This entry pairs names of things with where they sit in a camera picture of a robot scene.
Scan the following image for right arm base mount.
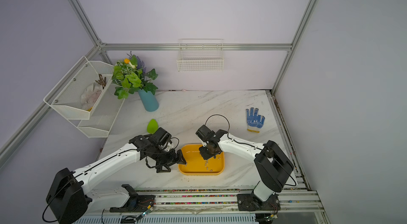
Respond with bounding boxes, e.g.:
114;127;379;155
237;193;281;212

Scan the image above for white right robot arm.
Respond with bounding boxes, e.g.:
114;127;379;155
196;124;294;202

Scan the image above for brown twigs in shelf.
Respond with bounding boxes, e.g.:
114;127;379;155
95;74;107;89

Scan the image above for white wire wall basket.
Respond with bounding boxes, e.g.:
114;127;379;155
177;39;224;72

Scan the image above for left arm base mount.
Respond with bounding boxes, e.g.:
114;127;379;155
109;184;155;213

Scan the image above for aluminium rail platform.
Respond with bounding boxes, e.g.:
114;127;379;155
73;189;330;224

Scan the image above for white mesh wall shelf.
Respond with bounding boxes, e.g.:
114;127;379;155
43;56;124;138

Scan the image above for yellow plastic storage box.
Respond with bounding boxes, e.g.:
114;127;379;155
178;144;225;175

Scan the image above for green yellow brush tool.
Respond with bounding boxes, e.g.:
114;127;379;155
147;119;159;134

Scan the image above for green artificial plant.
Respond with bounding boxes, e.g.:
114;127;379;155
112;51;158;100

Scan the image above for blue dotted work glove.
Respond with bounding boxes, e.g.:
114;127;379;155
245;107;265;133

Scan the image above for white cloth in shelf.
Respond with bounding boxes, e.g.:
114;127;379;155
81;83;103;111

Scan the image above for teal vase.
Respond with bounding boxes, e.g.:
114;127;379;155
138;90;159;112

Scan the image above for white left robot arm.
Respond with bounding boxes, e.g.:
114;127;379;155
46;128;186;224

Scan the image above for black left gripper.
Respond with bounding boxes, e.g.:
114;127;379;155
153;145;188;171

